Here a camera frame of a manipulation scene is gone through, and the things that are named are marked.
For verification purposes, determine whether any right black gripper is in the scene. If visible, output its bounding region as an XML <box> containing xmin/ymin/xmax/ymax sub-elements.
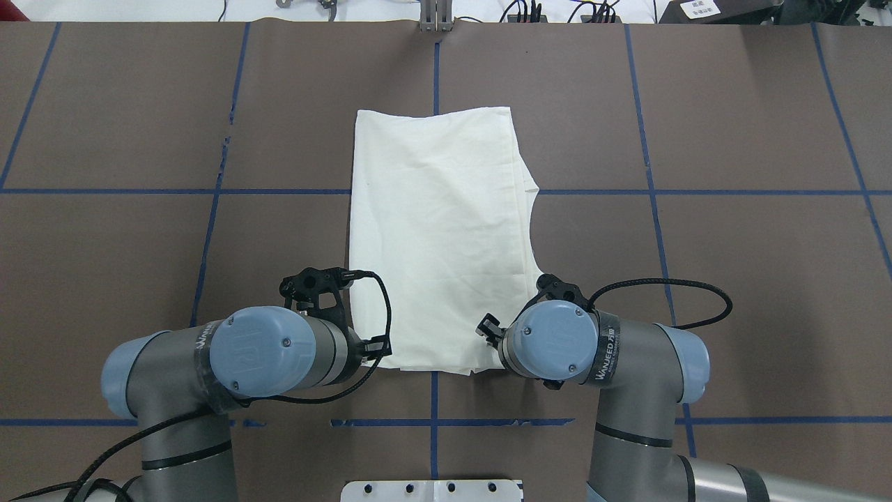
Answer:
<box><xmin>475</xmin><ymin>274</ymin><xmax>593</xmax><ymax>390</ymax></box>

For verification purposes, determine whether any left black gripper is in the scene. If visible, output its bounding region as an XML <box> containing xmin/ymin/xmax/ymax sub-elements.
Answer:
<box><xmin>278</xmin><ymin>268</ymin><xmax>392</xmax><ymax>367</ymax></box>

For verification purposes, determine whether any cream long-sleeve cat shirt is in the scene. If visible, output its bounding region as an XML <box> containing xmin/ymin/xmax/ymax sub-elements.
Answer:
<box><xmin>348</xmin><ymin>106</ymin><xmax>541</xmax><ymax>375</ymax></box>

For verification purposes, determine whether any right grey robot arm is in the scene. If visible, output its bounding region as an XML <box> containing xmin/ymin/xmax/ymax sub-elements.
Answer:
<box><xmin>477</xmin><ymin>274</ymin><xmax>874</xmax><ymax>501</ymax></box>

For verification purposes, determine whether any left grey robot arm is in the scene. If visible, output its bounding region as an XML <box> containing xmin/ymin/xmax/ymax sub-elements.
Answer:
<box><xmin>18</xmin><ymin>267</ymin><xmax>392</xmax><ymax>501</ymax></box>

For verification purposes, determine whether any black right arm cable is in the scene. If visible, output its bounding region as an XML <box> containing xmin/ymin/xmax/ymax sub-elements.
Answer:
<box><xmin>587</xmin><ymin>277</ymin><xmax>734</xmax><ymax>331</ymax></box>

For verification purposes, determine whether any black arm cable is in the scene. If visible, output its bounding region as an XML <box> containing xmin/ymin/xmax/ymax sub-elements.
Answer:
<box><xmin>587</xmin><ymin>277</ymin><xmax>734</xmax><ymax>331</ymax></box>
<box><xmin>0</xmin><ymin>269</ymin><xmax>394</xmax><ymax>502</ymax></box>

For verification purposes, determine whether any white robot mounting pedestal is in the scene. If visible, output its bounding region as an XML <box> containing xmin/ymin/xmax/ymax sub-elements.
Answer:
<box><xmin>340</xmin><ymin>479</ymin><xmax>525</xmax><ymax>501</ymax></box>

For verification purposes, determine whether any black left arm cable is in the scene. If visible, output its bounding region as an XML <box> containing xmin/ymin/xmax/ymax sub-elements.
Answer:
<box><xmin>0</xmin><ymin>269</ymin><xmax>394</xmax><ymax>502</ymax></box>

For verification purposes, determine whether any aluminium frame post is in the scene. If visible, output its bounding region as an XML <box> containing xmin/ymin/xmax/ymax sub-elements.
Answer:
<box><xmin>420</xmin><ymin>0</ymin><xmax>454</xmax><ymax>33</ymax></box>

